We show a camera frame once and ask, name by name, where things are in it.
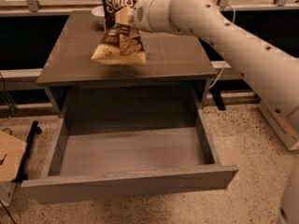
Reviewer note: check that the black pole on floor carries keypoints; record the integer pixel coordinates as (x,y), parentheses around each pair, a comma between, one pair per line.
(21,175)

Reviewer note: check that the open grey top drawer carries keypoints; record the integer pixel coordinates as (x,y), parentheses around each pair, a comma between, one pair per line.
(127,142)

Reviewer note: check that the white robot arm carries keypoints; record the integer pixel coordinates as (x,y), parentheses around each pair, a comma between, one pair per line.
(272,73)

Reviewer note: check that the grey cabinet with glossy top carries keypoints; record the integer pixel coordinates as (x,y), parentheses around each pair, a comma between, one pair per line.
(168,58)

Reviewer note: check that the metal window rail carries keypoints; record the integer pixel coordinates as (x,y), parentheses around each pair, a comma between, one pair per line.
(25,79)

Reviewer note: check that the brown sea salt chip bag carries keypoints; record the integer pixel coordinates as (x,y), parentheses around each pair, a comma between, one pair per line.
(121,44)

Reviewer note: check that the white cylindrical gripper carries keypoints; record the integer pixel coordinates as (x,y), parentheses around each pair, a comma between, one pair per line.
(139,15)

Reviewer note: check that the white ceramic bowl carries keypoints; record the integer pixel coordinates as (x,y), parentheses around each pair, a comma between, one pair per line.
(99,14)

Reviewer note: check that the cardboard box right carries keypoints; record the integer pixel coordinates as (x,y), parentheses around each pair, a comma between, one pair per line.
(288,135)

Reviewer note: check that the brown cardboard sheet left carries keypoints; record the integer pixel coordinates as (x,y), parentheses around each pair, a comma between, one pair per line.
(11,152)

